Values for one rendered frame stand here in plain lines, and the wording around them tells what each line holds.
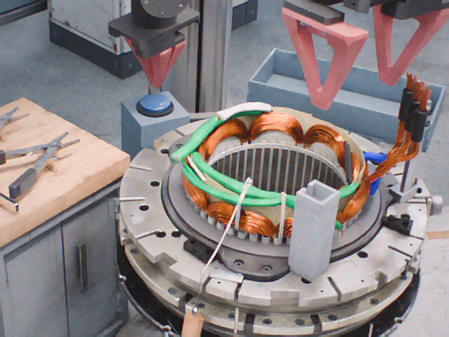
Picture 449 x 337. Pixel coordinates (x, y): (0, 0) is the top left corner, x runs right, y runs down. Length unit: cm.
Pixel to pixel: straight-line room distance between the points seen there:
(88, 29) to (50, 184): 244
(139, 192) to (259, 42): 279
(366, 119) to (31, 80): 233
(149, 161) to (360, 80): 40
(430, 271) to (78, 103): 207
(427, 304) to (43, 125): 60
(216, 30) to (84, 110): 188
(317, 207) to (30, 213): 33
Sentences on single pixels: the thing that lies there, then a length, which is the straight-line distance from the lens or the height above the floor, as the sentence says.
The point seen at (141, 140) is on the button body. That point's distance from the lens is 115.
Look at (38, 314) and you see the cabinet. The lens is 106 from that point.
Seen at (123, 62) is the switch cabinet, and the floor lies 7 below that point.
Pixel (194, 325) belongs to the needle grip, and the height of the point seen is 106.
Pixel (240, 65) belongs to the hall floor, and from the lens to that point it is 349.
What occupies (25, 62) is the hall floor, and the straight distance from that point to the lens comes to 350.
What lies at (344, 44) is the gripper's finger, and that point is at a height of 137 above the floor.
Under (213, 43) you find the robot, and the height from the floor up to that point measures 104.
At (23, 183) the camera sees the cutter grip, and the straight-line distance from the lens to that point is 95.
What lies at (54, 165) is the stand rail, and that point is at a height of 107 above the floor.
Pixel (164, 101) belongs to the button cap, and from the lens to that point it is 117.
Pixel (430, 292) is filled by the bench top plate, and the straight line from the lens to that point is 133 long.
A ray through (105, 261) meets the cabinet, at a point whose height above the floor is 92.
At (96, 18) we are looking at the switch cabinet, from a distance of 336.
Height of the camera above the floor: 164
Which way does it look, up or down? 35 degrees down
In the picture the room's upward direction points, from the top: 4 degrees clockwise
